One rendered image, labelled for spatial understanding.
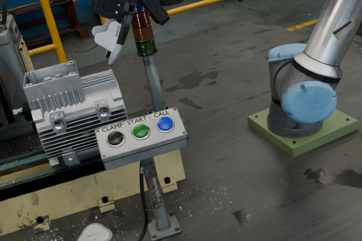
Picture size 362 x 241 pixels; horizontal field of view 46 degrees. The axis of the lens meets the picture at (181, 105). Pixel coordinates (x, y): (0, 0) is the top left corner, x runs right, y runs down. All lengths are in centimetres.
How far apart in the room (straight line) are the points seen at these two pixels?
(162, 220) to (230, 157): 30
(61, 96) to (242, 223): 49
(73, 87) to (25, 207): 32
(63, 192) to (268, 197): 49
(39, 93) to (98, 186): 27
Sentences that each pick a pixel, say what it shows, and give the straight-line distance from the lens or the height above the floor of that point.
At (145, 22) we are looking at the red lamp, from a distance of 130.
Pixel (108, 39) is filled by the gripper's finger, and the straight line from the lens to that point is 91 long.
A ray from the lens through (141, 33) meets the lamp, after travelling 130.
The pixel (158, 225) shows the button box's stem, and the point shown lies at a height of 82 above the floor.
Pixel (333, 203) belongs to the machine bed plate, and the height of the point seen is 80.
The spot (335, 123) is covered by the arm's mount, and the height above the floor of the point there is 83.
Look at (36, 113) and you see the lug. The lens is 99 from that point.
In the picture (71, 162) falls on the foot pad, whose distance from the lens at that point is 102.
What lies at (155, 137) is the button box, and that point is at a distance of 83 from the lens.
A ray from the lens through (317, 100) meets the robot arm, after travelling 99.
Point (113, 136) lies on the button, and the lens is 83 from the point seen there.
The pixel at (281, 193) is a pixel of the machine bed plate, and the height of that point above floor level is 80.
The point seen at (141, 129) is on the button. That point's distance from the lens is 83.
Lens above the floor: 147
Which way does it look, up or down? 27 degrees down
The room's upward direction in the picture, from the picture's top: 11 degrees counter-clockwise
